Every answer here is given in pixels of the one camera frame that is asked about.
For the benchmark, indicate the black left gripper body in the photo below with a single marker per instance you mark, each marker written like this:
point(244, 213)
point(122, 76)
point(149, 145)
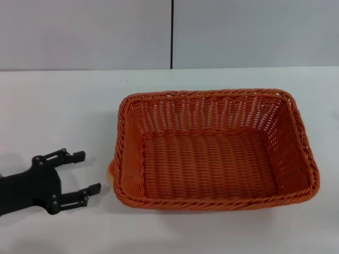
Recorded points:
point(31, 185)

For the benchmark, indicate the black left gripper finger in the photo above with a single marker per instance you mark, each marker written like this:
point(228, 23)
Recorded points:
point(79, 197)
point(66, 157)

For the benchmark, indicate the round bun with orange centre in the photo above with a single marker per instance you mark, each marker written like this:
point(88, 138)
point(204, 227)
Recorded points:
point(110, 174)

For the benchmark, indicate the orange woven rectangular basket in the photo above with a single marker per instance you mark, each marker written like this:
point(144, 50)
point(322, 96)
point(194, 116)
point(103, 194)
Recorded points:
point(212, 164)

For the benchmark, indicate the dark vertical wall seam strip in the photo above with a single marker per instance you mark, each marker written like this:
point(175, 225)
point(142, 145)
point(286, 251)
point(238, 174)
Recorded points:
point(172, 34)

